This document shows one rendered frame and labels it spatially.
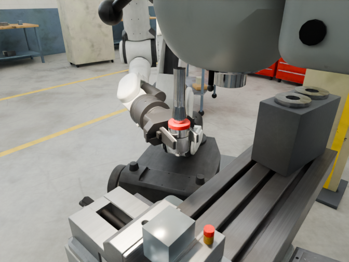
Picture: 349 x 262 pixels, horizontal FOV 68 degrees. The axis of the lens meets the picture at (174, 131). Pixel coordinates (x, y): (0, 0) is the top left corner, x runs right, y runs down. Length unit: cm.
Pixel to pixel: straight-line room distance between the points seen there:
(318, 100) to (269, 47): 52
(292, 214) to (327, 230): 148
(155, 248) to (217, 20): 30
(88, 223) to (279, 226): 39
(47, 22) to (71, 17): 214
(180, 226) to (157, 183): 91
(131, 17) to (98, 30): 572
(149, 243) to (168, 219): 4
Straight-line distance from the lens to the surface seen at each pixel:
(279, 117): 72
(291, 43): 23
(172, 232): 39
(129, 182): 134
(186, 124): 53
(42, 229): 208
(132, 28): 91
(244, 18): 27
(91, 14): 654
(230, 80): 37
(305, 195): 73
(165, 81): 114
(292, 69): 517
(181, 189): 126
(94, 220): 52
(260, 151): 79
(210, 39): 31
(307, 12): 23
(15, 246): 206
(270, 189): 72
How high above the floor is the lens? 139
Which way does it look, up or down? 27 degrees down
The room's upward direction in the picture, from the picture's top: straight up
